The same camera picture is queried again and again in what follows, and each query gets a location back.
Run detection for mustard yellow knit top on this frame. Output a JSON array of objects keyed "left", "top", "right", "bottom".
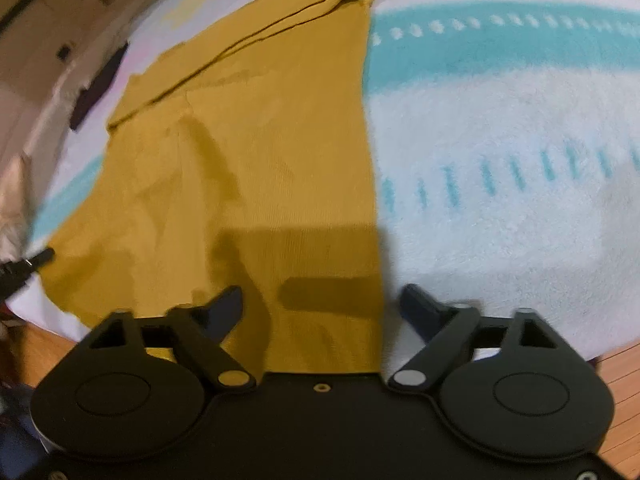
[{"left": 39, "top": 0, "right": 387, "bottom": 375}]

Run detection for beige wooden headboard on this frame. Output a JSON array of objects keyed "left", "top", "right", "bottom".
[{"left": 0, "top": 0, "right": 166, "bottom": 186}]

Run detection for beige pillow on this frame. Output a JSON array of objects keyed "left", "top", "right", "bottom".
[{"left": 0, "top": 154, "right": 37, "bottom": 263}]

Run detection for printed fleece blanket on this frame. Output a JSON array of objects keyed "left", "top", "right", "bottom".
[{"left": 10, "top": 0, "right": 640, "bottom": 361}]

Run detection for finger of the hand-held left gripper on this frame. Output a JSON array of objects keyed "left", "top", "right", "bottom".
[{"left": 0, "top": 247, "right": 56, "bottom": 295}]

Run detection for dark cloth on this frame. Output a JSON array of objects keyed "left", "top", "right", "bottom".
[{"left": 69, "top": 42, "right": 131, "bottom": 132}]

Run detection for black wall strip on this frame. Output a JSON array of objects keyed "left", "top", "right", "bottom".
[{"left": 0, "top": 0, "right": 42, "bottom": 37}]

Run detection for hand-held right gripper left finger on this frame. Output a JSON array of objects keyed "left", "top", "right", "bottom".
[{"left": 87, "top": 286, "right": 257, "bottom": 392}]

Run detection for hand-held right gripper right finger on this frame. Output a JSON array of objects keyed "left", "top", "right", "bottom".
[{"left": 387, "top": 283, "right": 569, "bottom": 392}]

